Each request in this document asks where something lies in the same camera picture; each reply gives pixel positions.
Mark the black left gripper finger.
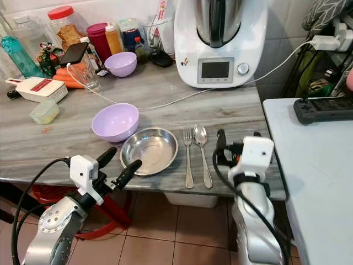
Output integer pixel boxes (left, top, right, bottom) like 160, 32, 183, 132
115, 159, 143, 190
95, 146, 119, 168

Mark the steel spoon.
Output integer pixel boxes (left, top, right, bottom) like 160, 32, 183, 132
193, 124, 214, 189

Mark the stainless steel plate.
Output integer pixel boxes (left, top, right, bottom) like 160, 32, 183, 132
120, 127, 179, 177

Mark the large purple bowl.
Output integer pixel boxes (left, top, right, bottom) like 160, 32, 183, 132
91, 103, 140, 146

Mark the red plastic stool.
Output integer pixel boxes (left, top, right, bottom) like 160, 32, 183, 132
31, 184, 134, 240

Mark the steel fork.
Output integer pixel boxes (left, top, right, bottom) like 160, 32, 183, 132
183, 126, 195, 190

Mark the white plastic storage box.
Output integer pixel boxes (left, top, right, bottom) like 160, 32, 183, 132
163, 192, 219, 209

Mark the small translucent green container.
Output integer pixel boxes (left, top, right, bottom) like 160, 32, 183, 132
29, 99, 61, 125

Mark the green bag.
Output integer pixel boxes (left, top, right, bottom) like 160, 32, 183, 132
280, 49, 340, 98

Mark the clear drinking glass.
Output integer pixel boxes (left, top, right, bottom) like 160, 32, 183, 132
69, 54, 101, 91

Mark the white food processor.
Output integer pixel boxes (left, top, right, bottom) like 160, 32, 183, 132
173, 0, 269, 89

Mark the orange carrot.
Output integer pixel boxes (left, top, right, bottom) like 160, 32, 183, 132
54, 77, 84, 90
55, 66, 83, 79

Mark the small purple bowl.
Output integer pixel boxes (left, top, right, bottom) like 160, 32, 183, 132
104, 51, 138, 78

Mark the white grater with red blade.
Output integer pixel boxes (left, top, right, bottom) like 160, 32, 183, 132
5, 77, 69, 104

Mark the black pouch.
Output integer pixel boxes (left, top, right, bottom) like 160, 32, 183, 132
149, 50, 175, 68

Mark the black smartphone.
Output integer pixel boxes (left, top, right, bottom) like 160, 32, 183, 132
60, 41, 89, 66

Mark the small dark green bottle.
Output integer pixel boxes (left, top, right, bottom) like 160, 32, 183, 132
134, 36, 149, 63

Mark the white power adapter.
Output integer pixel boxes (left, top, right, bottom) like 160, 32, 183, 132
311, 34, 340, 52

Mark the small flower bunch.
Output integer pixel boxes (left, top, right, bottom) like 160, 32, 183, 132
36, 43, 66, 77

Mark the maroon tumbler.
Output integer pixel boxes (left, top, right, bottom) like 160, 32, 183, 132
86, 22, 113, 62

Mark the orange sauce bottle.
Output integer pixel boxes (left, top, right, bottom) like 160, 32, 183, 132
104, 24, 124, 55

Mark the teal water bottle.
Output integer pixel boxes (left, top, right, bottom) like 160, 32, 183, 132
1, 35, 43, 79

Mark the jar with blue label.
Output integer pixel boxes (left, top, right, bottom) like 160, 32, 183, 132
118, 18, 145, 51

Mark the clear utensil holder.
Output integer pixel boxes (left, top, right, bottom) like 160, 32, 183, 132
141, 15, 175, 55

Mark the grey patterned cloth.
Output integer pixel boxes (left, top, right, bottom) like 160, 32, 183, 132
302, 0, 349, 32

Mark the clear jar with red lid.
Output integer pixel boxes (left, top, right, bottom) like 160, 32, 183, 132
47, 5, 87, 51

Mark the large clear plastic jar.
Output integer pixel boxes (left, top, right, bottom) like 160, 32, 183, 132
10, 15, 49, 58

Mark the red white packet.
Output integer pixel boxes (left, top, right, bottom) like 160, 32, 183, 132
154, 0, 169, 32

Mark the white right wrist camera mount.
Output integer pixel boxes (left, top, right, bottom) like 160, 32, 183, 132
232, 136, 275, 178

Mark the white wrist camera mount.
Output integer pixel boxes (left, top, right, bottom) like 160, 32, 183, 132
69, 155, 101, 204
232, 136, 275, 178

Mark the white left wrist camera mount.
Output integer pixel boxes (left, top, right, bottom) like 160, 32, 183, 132
69, 155, 101, 204

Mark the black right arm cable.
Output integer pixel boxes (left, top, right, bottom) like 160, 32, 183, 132
212, 159, 292, 265

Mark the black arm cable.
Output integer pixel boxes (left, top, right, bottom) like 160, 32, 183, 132
10, 157, 73, 265
212, 159, 292, 265

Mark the white charging cable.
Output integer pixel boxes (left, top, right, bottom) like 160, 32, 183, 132
66, 40, 315, 112

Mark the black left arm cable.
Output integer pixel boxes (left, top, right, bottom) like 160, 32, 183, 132
10, 157, 73, 265

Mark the brown wooden table frame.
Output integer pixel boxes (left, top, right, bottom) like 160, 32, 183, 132
0, 179, 36, 220

